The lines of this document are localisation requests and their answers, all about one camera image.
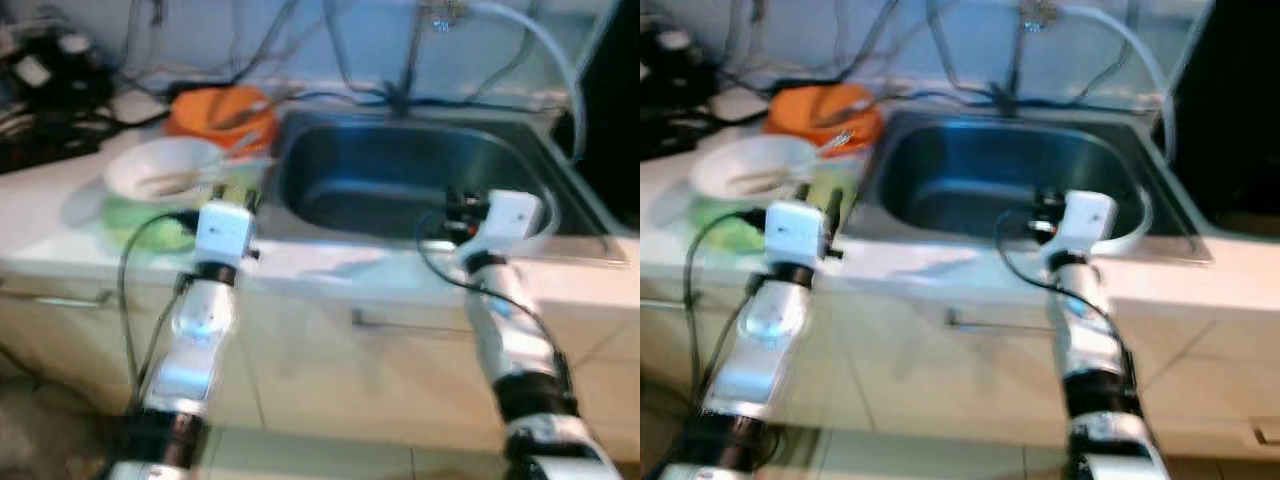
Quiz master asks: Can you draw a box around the light green plate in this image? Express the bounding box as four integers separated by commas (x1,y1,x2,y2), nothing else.
100,160,273,253
694,165,867,257

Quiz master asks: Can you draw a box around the stainless steel sink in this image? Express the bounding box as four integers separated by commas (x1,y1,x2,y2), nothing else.
255,108,631,267
850,108,1216,267

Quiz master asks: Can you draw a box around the orange bowl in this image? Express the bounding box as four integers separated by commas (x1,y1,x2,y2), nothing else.
168,85,278,137
767,83,885,136

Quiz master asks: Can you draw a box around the white power adapter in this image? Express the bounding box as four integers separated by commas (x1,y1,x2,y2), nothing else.
110,90,167,127
710,87,769,124

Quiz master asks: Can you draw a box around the black appliance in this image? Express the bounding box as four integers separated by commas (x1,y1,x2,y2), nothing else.
574,0,641,233
1164,0,1280,237

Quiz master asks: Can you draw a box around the black power strip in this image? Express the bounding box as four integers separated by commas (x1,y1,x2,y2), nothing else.
0,118,103,173
640,118,703,161

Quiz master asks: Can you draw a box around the black power supply box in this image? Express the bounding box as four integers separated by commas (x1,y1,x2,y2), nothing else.
0,28,113,106
642,25,723,103

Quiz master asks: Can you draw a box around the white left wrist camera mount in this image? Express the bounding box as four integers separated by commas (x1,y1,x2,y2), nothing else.
765,200,829,267
195,202,254,267

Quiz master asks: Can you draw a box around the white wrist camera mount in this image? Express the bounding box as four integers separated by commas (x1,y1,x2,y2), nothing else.
765,200,829,267
468,190,545,263
1050,190,1119,257
195,202,254,267

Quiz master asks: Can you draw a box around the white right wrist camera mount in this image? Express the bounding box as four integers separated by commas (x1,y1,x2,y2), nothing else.
468,190,545,263
1050,190,1119,257

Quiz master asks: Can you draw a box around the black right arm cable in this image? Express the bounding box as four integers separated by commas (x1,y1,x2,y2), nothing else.
993,208,1136,396
414,208,566,401

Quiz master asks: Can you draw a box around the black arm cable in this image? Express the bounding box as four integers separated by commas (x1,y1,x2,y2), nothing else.
414,208,566,401
684,208,771,406
993,208,1136,396
116,208,201,411

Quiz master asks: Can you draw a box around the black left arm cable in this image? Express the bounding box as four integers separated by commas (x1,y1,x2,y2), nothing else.
684,208,771,406
116,208,201,411

